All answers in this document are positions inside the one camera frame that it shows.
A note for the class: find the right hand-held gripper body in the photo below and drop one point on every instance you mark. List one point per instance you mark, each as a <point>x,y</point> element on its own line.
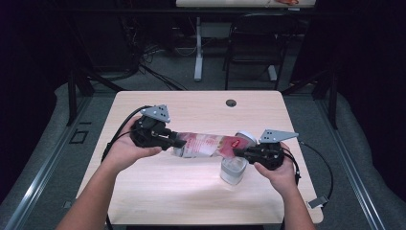
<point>269,156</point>

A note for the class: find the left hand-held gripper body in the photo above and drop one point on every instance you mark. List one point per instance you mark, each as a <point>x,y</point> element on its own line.
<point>150,135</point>

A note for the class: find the person's right hand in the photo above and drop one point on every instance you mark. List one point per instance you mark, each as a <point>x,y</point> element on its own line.
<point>284,177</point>

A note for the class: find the person's left hand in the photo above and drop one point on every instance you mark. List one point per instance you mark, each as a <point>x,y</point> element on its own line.
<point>124,151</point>

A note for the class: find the black table grommet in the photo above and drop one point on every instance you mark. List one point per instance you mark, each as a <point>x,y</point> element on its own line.
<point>230,103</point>

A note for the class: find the black square floor outlet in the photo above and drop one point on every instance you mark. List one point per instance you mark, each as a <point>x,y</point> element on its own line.
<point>78,136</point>

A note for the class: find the white desk leg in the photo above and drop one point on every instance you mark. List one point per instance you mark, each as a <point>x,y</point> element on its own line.
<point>272,73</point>
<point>198,64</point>

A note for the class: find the black metal stand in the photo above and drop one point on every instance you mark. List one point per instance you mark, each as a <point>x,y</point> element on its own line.
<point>333,102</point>
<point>72,96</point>

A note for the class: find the black folding chair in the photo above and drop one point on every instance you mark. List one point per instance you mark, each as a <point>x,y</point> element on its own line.
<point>260,22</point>

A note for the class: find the background wooden desk top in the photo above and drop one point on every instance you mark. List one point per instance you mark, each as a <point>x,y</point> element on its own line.
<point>223,3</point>

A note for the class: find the orange object on desk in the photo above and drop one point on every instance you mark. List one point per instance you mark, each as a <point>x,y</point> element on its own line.
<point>287,1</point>

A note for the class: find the aluminium floor rail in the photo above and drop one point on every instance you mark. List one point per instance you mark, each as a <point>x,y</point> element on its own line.
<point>351,169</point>
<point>44,169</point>

